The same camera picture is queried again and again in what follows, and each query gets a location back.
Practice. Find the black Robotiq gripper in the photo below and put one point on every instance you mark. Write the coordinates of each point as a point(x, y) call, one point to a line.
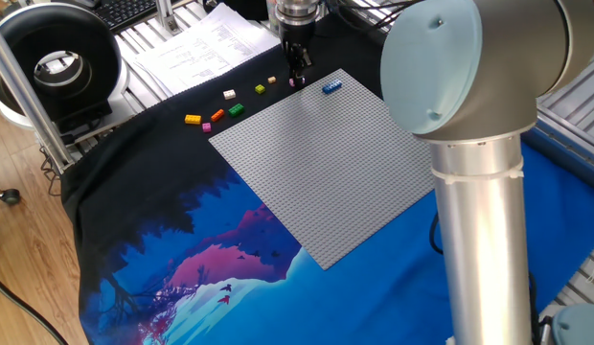
point(297, 36)

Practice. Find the large pink Lego brick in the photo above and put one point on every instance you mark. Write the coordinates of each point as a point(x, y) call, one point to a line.
point(291, 82)

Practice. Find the blue Lego brick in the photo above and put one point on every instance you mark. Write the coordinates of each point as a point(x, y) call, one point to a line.
point(332, 86)

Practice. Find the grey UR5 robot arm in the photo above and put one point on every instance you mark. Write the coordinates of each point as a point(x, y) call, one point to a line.
point(479, 144)

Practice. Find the tan small Lego brick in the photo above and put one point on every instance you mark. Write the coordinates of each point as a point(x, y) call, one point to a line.
point(272, 79)

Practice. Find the lime green Lego brick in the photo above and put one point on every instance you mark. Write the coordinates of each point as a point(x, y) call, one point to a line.
point(260, 89)

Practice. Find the white Lego brick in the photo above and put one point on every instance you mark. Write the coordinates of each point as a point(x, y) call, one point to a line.
point(229, 94)

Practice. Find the dark green Lego brick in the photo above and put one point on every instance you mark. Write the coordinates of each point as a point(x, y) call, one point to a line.
point(236, 110)

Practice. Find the orange Lego brick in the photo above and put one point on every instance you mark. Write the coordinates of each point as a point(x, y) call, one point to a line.
point(217, 115)

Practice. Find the grey Lego baseplate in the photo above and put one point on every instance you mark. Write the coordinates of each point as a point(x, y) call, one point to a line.
point(326, 167)

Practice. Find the small magenta Lego brick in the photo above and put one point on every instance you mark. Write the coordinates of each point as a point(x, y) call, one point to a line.
point(206, 127)

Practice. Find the yellow Lego brick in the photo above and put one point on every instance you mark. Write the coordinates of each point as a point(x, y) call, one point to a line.
point(192, 119)

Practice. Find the clear cup of bricks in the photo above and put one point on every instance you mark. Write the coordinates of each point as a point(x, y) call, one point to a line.
point(273, 14)

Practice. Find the printed paper sheet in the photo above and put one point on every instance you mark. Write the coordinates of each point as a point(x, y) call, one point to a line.
point(206, 52)

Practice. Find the black keyboard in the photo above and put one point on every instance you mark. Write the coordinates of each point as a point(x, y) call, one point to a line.
point(124, 12)

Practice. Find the blue mountain landscape cloth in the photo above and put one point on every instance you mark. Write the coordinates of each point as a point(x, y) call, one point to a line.
point(373, 297)

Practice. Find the black round fan housing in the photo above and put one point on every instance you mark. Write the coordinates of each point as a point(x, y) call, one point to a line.
point(19, 43)

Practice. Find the black caster wheel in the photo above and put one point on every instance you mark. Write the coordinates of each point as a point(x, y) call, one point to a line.
point(9, 196)

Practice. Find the aluminium frame post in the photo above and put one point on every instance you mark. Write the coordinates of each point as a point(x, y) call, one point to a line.
point(29, 100)

